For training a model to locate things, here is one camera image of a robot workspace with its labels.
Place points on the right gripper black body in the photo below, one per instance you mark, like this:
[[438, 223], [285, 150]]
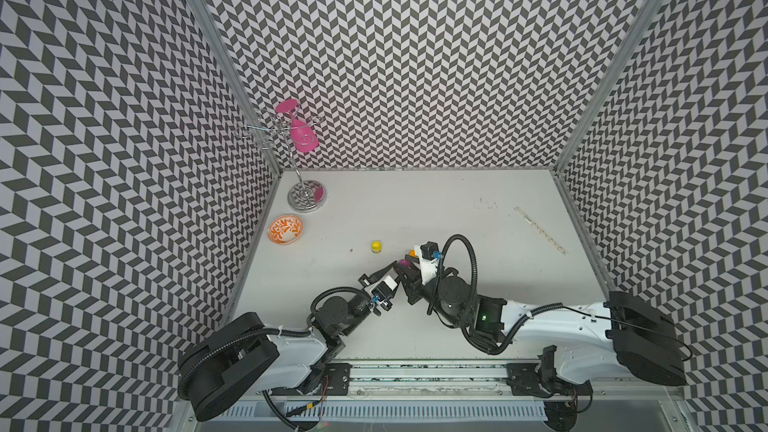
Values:
[[416, 291]]

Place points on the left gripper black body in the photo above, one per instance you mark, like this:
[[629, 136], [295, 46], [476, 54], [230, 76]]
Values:
[[372, 304]]

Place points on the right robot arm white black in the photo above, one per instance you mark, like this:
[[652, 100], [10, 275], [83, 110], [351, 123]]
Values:
[[622, 336]]

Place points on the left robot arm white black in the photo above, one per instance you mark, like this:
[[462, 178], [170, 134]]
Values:
[[264, 348]]

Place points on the yellow paint jar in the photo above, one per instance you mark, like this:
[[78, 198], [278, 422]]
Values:
[[376, 246]]

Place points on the orange patterned ceramic bowl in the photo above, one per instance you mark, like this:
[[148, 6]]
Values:
[[285, 229]]

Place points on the chrome glass holder stand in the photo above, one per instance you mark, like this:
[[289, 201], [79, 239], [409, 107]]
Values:
[[307, 195]]

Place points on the clear plastic ruler strip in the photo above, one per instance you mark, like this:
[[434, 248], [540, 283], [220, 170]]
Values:
[[541, 231]]

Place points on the pink plastic wine glass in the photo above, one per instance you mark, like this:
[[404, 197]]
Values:
[[301, 133]]

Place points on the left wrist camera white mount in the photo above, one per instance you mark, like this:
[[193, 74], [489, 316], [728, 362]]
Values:
[[387, 281]]

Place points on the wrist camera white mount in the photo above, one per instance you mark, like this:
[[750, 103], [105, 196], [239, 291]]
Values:
[[387, 281], [428, 255]]

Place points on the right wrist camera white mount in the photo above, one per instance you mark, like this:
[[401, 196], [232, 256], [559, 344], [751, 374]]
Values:
[[428, 255]]

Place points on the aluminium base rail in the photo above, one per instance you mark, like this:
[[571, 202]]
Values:
[[432, 381]]

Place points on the aluminium corner post left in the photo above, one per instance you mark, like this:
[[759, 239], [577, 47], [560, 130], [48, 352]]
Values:
[[226, 64]]

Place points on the aluminium corner post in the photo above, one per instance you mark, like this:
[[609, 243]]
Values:
[[641, 24], [226, 64]]

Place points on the aluminium corner post right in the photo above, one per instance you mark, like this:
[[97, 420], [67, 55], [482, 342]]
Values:
[[641, 24]]

